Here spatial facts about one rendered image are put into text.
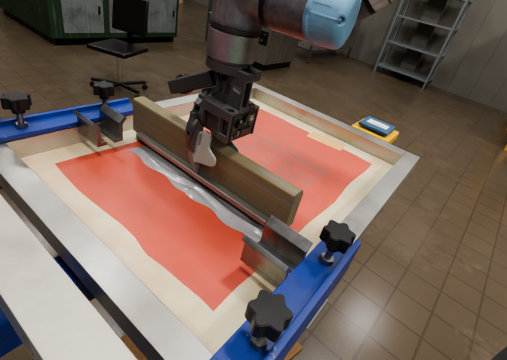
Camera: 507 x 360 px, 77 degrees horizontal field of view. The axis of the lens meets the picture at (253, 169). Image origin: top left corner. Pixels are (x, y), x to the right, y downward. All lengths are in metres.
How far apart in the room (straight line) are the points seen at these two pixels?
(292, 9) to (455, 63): 7.23
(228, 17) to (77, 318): 0.38
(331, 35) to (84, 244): 0.40
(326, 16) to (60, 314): 0.40
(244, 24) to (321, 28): 0.11
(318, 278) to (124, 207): 0.33
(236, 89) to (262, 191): 0.16
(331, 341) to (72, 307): 1.41
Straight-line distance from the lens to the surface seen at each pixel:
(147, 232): 0.53
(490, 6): 7.56
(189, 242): 0.51
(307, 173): 0.74
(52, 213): 0.52
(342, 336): 1.70
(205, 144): 0.54
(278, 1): 0.43
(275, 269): 0.43
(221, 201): 0.59
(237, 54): 0.47
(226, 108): 0.50
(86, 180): 0.64
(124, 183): 0.62
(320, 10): 0.42
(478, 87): 7.59
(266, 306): 0.33
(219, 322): 0.44
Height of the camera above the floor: 1.33
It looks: 32 degrees down
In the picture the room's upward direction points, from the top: 13 degrees clockwise
